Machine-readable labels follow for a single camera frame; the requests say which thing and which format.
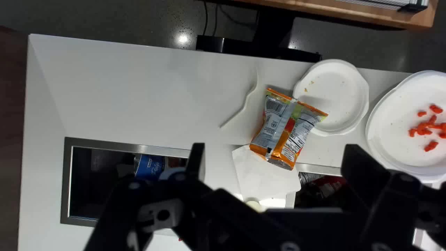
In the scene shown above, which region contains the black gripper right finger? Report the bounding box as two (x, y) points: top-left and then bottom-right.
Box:
(341, 144), (391, 218)

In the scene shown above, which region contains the left steel-rimmed bin opening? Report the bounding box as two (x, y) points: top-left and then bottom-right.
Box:
(60, 137), (205, 227)

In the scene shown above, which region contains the wooden desk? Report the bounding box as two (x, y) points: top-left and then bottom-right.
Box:
(234, 0), (440, 31)

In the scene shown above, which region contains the cream plastic spoon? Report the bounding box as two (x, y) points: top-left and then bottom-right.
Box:
(219, 83), (258, 129)

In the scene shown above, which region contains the white plate with orange snacks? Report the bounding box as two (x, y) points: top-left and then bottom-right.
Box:
(365, 70), (446, 183)

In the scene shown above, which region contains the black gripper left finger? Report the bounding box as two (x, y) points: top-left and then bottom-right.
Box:
(186, 143), (205, 181)

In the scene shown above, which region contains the white paper napkin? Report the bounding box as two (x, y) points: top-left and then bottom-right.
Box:
(231, 147), (301, 200)

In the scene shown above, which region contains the right steel-rimmed bin opening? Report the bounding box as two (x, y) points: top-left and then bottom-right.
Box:
(294, 164), (354, 208)

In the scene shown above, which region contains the small white paper plate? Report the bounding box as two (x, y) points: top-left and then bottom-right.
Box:
(292, 59), (369, 137)

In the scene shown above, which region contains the steel-rimmed bin opening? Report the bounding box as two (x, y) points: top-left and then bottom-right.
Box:
(294, 164), (354, 208)
(60, 137), (205, 227)

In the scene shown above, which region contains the orange snack packet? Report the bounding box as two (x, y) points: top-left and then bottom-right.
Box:
(249, 89), (327, 171)

